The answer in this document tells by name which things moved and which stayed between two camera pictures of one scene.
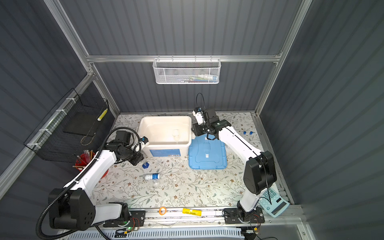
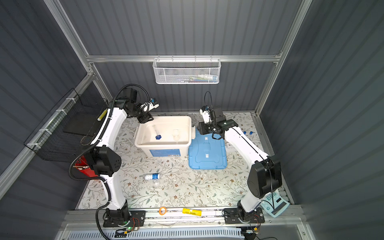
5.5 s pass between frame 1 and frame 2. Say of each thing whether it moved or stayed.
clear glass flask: stayed
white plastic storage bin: stayed
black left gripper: moved
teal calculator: stayed
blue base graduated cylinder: moved
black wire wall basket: stayed
